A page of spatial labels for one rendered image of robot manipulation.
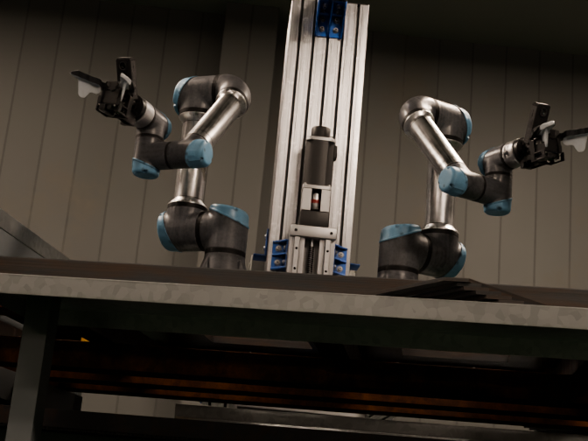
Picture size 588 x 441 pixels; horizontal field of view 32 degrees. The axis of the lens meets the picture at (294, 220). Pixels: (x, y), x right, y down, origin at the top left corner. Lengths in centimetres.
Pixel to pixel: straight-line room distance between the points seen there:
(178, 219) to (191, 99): 37
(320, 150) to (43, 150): 306
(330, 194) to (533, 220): 308
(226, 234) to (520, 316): 156
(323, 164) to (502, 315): 169
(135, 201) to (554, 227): 236
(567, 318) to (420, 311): 20
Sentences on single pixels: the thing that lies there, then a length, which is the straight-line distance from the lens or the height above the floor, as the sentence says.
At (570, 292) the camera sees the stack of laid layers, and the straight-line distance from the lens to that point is 180.
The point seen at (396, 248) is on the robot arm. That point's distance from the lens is 294.
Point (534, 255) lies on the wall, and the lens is 597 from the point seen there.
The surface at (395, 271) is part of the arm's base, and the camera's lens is 292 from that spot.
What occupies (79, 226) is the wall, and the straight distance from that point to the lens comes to 578.
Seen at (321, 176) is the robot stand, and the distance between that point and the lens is 307.
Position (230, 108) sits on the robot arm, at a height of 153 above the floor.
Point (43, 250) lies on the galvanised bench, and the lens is 268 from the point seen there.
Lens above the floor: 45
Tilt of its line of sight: 16 degrees up
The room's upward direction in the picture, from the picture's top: 5 degrees clockwise
